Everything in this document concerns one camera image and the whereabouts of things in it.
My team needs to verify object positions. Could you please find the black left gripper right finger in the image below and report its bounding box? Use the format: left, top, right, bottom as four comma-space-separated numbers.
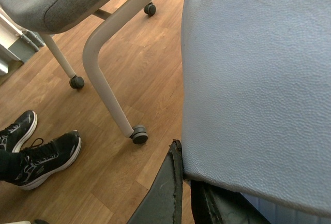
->
190, 180, 269, 223

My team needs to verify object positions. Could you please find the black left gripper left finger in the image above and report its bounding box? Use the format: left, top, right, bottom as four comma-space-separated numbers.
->
127, 140, 183, 223

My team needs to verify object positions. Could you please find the light blue slipper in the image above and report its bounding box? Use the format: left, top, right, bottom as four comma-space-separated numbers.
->
181, 0, 330, 223

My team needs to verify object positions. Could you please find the black sneaker near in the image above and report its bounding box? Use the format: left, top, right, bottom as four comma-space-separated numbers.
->
6, 130, 82, 190

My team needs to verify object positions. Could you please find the black sneaker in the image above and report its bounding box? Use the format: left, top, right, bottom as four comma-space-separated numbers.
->
1, 110, 38, 153
6, 130, 82, 190

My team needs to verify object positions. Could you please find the black sneaker far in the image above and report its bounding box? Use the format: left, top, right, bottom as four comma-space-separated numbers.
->
1, 110, 38, 153

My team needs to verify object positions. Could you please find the white wheeled office chair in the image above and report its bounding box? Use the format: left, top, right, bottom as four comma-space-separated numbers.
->
0, 0, 179, 145

